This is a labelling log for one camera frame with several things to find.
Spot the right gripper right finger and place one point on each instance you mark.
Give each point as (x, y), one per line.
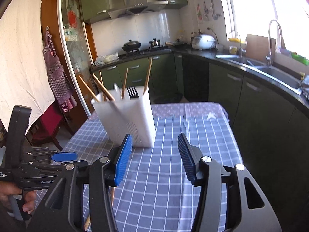
(248, 209)

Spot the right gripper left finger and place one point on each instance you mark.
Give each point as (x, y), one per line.
(61, 209)

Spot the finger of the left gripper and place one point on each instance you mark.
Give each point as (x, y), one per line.
(50, 169)
(64, 156)

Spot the wooden chopstick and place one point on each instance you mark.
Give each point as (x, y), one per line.
(124, 84)
(88, 88)
(148, 75)
(103, 88)

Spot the green kitchen cabinets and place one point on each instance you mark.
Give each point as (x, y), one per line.
(269, 121)

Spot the steel kitchen sink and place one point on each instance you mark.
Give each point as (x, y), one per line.
(279, 76)

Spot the person's left hand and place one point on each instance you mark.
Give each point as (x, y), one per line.
(10, 188)

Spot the red wooden chair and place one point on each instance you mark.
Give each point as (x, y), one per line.
(48, 125)

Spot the checkered purple apron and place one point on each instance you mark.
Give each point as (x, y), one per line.
(58, 81)

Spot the white plastic utensil holder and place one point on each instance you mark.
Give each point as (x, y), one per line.
(127, 116)

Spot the white hanging cloth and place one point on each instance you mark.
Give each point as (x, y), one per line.
(24, 78)

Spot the blue checkered tablecloth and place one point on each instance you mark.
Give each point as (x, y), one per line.
(155, 194)

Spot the black fork in holder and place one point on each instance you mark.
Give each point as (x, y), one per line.
(132, 92)

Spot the plastic bag on counter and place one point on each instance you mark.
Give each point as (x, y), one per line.
(104, 59)

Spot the sliding glass door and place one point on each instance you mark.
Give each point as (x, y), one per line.
(76, 50)

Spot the black wok with lid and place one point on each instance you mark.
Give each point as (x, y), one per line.
(131, 46)

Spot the small black pot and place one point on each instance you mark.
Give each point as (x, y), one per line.
(155, 43)

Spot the chrome sink faucet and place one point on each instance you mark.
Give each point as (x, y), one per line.
(272, 41)

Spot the wooden cutting board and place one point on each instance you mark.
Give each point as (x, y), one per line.
(257, 47)

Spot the black frying pan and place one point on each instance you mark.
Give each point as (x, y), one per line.
(177, 44)

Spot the white rice cooker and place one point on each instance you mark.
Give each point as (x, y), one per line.
(203, 42)

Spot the steel range hood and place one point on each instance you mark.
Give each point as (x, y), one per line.
(121, 8)

